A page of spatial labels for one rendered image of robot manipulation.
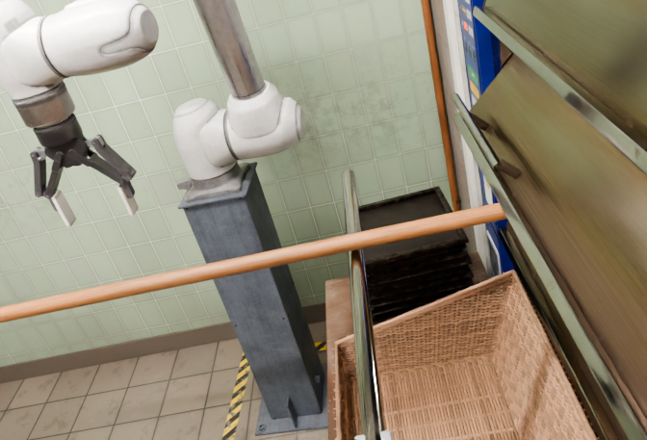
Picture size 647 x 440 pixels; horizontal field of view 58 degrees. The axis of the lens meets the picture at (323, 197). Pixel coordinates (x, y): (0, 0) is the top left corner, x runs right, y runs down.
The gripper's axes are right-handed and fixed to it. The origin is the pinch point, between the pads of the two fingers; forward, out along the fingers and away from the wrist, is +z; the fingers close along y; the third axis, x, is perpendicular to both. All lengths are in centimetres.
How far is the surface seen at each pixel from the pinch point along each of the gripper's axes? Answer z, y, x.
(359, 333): 11, -50, 30
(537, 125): -3, -82, 3
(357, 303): 12, -49, 23
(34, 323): 101, 123, -97
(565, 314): 3, -76, 40
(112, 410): 132, 85, -68
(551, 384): 49, -80, 12
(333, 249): 9.9, -45.0, 10.2
